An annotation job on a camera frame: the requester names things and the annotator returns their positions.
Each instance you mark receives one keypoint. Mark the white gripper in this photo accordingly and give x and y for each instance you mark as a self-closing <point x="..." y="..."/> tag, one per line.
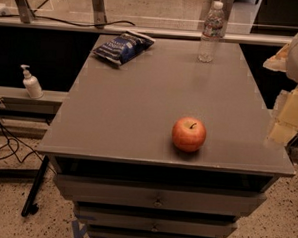
<point x="286" y="126"/>

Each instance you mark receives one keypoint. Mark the blue chip bag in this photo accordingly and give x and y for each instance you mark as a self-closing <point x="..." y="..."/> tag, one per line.
<point x="124" y="47"/>

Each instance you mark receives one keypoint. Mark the red apple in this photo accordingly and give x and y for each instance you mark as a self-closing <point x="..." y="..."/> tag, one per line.
<point x="188" y="134"/>

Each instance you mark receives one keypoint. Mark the clear plastic water bottle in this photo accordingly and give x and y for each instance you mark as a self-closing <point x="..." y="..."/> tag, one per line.
<point x="211" y="32"/>

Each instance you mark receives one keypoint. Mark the grey drawer cabinet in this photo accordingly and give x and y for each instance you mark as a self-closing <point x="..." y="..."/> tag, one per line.
<point x="116" y="123"/>

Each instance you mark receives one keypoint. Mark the middle drawer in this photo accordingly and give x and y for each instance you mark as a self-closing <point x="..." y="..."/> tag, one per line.
<point x="167" y="223"/>

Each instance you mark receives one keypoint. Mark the top drawer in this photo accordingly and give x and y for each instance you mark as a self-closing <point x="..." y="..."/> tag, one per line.
<point x="163" y="197"/>

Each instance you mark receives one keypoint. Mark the white pump dispenser bottle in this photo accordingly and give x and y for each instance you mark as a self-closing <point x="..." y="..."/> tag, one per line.
<point x="31" y="83"/>

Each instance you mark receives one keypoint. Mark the blue tape on floor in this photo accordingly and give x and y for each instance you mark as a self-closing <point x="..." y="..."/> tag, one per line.
<point x="79" y="228"/>

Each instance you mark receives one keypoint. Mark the black stand leg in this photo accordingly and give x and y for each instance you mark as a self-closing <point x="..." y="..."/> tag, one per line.
<point x="30" y="207"/>

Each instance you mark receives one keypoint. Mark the metal frame post middle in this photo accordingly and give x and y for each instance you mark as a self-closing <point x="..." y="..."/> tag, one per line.
<point x="99" y="13"/>

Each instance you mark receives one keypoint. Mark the metal frame post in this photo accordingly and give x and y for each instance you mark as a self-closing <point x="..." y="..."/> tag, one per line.
<point x="99" y="13"/>
<point x="24" y="10"/>

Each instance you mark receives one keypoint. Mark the metal frame post left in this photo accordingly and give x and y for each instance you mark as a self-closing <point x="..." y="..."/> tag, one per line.
<point x="24" y="10"/>

